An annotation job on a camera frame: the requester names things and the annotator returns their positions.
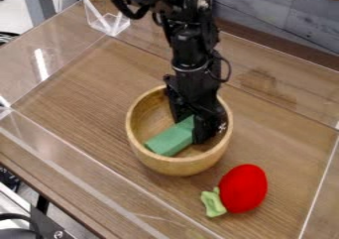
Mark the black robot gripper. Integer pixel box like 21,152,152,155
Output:
162,67,228,144

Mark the green rectangular block stick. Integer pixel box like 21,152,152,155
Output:
144,116,195,157

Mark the brown wooden bowl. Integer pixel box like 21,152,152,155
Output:
124,85,235,177

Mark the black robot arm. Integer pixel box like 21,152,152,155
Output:
109,0,231,144

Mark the red plush strawberry toy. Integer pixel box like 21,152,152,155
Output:
200,164,267,217

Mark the black metal table leg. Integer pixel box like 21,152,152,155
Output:
36,195,49,214

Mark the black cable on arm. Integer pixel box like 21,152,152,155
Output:
101,0,233,84

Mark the clear acrylic tray enclosure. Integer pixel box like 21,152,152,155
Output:
0,6,339,239

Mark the black bracket with bolt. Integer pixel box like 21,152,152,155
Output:
30,207,68,239

